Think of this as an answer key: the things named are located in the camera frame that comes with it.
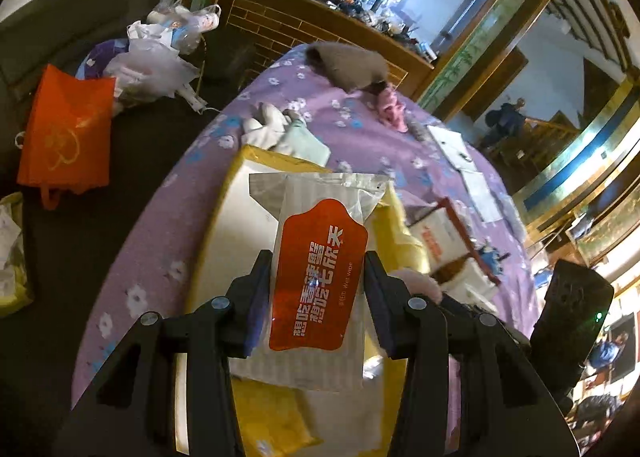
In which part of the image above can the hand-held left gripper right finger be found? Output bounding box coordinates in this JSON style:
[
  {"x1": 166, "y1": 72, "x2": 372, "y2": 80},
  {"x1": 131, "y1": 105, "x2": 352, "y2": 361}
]
[{"x1": 364, "y1": 251, "x2": 581, "y2": 457}]

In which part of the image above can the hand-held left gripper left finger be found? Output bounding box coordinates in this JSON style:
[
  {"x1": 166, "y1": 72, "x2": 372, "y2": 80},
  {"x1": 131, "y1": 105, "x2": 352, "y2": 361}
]
[{"x1": 52, "y1": 249, "x2": 273, "y2": 457}]

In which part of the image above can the wet wipe packet orange label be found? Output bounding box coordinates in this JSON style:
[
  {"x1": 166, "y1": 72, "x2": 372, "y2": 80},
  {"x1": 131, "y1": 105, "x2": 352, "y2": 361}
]
[{"x1": 249, "y1": 173, "x2": 391, "y2": 392}]

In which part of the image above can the yellow storage box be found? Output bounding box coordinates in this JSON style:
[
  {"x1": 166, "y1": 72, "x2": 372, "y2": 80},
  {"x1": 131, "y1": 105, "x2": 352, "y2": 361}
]
[{"x1": 175, "y1": 144, "x2": 436, "y2": 457}]

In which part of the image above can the white red tissue packet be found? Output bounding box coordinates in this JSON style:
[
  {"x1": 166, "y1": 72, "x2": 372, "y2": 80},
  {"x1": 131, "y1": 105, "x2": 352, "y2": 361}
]
[{"x1": 407, "y1": 197, "x2": 501, "y2": 288}]

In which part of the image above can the purple floral tablecloth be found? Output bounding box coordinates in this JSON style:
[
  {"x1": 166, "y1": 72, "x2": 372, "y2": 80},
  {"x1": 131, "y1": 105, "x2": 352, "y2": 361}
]
[{"x1": 70, "y1": 42, "x2": 543, "y2": 408}]

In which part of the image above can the white paper sheet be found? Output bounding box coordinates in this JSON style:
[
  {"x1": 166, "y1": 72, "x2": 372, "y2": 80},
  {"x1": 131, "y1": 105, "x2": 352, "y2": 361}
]
[
  {"x1": 427, "y1": 124, "x2": 478, "y2": 172},
  {"x1": 460, "y1": 169, "x2": 506, "y2": 224}
]

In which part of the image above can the mint green cloth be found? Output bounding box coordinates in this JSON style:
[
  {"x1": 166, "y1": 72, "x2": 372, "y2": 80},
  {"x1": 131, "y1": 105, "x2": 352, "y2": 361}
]
[{"x1": 272, "y1": 119, "x2": 332, "y2": 165}]

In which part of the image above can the wooden staircase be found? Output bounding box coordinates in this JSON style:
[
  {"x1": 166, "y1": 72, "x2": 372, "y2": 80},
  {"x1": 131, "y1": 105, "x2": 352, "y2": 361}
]
[{"x1": 480, "y1": 112, "x2": 581, "y2": 175}]

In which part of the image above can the white fluffy sock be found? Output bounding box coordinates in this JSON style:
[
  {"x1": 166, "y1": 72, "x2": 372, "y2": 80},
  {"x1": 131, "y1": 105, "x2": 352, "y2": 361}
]
[{"x1": 242, "y1": 102, "x2": 301, "y2": 150}]

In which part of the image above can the pink fluffy cloth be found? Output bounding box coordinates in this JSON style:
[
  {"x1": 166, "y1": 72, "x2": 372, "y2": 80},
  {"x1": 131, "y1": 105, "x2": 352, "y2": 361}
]
[{"x1": 372, "y1": 84, "x2": 408, "y2": 132}]

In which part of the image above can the grey brown sock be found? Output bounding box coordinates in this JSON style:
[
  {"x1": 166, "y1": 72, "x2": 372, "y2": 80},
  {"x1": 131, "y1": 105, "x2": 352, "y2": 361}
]
[{"x1": 306, "y1": 42, "x2": 388, "y2": 90}]

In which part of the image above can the yellow plastic bag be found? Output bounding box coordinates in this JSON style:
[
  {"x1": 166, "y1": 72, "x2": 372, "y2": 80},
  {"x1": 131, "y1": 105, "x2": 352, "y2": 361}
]
[{"x1": 0, "y1": 192, "x2": 33, "y2": 318}]

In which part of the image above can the orange tote bag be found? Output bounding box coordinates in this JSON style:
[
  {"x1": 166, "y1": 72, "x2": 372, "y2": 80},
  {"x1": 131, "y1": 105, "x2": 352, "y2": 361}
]
[{"x1": 16, "y1": 64, "x2": 117, "y2": 210}]

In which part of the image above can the white plastic bag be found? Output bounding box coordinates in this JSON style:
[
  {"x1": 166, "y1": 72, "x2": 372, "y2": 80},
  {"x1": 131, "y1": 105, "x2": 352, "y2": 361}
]
[{"x1": 102, "y1": 34, "x2": 201, "y2": 102}]

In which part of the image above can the wooden cabinet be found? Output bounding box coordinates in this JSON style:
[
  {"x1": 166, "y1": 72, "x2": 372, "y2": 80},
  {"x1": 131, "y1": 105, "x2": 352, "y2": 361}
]
[{"x1": 215, "y1": 0, "x2": 436, "y2": 98}]

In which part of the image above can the clear plastic bag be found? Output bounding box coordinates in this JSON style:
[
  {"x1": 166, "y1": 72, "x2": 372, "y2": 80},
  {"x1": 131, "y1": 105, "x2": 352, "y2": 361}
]
[{"x1": 147, "y1": 0, "x2": 222, "y2": 55}]

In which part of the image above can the wood framed glass partition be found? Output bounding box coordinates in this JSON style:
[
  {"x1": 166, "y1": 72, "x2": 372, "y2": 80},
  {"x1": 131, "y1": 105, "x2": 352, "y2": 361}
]
[{"x1": 177, "y1": 0, "x2": 591, "y2": 122}]

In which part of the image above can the black fabric bag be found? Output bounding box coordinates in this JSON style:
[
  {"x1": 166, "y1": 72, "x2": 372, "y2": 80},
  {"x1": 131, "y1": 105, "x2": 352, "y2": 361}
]
[{"x1": 0, "y1": 0, "x2": 161, "y2": 92}]

